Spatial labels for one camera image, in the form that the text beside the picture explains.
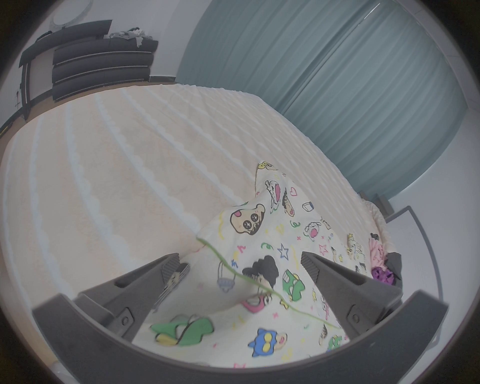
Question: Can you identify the black garment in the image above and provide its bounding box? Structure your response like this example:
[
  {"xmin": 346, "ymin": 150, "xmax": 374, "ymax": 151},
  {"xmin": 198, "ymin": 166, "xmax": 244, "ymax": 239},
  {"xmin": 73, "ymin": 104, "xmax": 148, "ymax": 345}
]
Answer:
[{"xmin": 386, "ymin": 252, "xmax": 404, "ymax": 287}]

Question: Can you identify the grey bedside table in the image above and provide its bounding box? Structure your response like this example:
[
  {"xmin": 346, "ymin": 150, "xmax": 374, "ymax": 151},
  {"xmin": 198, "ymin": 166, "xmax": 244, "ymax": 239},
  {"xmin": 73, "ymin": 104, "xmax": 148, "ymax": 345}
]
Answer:
[{"xmin": 358, "ymin": 191, "xmax": 392, "ymax": 212}]

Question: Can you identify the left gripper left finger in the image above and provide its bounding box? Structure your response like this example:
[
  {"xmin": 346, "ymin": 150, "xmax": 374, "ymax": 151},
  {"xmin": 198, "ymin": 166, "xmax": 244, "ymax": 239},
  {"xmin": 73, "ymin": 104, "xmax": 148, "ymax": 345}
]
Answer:
[{"xmin": 77, "ymin": 253, "xmax": 181, "ymax": 343}]

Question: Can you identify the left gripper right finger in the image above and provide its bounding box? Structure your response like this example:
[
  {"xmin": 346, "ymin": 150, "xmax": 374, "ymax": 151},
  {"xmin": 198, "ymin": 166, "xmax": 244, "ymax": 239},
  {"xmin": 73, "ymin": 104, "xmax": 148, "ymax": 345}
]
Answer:
[{"xmin": 301, "ymin": 251, "xmax": 404, "ymax": 341}]

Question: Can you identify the purple satin garment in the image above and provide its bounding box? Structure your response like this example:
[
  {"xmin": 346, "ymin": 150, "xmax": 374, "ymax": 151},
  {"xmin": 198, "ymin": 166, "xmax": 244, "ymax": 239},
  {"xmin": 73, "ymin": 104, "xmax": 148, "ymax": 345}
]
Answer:
[{"xmin": 371, "ymin": 266, "xmax": 396, "ymax": 286}]

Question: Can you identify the bed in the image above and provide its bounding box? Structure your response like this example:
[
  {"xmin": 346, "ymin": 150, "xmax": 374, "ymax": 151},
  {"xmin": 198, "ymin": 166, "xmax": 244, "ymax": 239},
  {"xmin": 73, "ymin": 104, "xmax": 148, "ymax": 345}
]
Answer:
[{"xmin": 0, "ymin": 83, "xmax": 441, "ymax": 372}]

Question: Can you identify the pink garment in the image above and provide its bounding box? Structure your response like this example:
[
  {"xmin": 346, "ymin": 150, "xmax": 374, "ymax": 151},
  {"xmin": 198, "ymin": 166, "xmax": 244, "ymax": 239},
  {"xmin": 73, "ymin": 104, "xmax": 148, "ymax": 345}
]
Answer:
[{"xmin": 368, "ymin": 238, "xmax": 389, "ymax": 269}]

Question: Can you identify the pile of clothes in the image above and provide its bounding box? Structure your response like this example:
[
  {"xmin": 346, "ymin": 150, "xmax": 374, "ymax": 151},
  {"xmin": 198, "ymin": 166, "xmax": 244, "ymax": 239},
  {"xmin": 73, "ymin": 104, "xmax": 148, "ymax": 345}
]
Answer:
[{"xmin": 109, "ymin": 26, "xmax": 154, "ymax": 49}]

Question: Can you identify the white printed pyjama top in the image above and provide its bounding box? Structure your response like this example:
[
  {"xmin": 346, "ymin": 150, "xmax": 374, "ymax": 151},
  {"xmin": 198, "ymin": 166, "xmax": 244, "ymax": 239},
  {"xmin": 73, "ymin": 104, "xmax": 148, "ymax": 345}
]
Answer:
[{"xmin": 131, "ymin": 161, "xmax": 372, "ymax": 370}]

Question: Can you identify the pale pink pillow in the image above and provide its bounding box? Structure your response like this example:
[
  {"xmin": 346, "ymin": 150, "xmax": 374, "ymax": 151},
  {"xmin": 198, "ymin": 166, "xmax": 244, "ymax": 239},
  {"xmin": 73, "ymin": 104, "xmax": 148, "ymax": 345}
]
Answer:
[{"xmin": 362, "ymin": 199, "xmax": 389, "ymax": 241}]

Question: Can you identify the blue-green curtain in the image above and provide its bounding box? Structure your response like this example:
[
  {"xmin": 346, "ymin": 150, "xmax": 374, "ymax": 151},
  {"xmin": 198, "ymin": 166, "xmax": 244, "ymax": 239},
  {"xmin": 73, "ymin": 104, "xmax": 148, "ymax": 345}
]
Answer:
[
  {"xmin": 277, "ymin": 0, "xmax": 469, "ymax": 201},
  {"xmin": 175, "ymin": 0, "xmax": 379, "ymax": 113}
]

